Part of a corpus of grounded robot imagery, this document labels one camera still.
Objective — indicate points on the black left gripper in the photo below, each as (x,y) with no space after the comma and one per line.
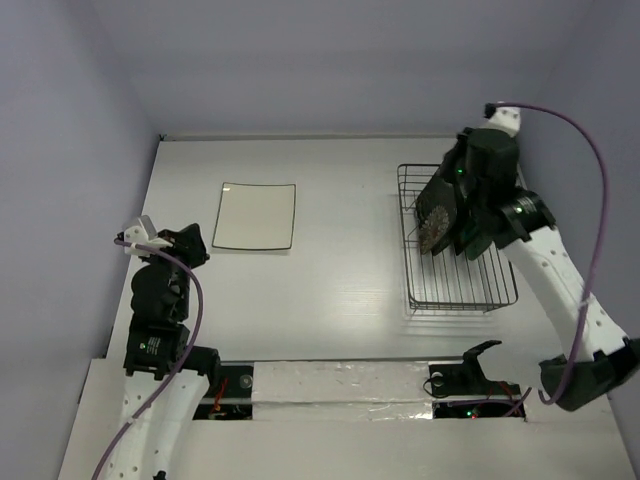
(188,240)

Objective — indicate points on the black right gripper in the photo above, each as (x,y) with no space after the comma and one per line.
(463,201)

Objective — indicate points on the black floral square plate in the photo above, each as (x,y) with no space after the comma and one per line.
(436,212)

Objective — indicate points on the black wire dish rack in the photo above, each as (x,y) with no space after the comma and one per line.
(447,282)

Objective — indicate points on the teal brown-rimmed square plate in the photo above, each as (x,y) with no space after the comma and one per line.
(469,235)

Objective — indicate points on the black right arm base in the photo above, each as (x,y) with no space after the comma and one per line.
(462,391)

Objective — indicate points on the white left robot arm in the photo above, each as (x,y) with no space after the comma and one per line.
(165,373)

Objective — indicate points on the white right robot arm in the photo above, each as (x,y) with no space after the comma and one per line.
(597,355)

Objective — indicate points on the white black-rimmed square plate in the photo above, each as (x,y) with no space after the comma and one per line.
(255,217)

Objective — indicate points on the silver foil covered bar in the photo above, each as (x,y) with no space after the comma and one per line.
(348,391)

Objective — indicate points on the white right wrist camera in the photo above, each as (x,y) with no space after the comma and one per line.
(499,116)

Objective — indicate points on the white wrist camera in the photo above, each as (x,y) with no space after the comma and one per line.
(141,231)
(499,116)

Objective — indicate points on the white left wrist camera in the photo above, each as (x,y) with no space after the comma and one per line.
(141,231)

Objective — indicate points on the white table edge rail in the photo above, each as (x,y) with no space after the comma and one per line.
(301,136)

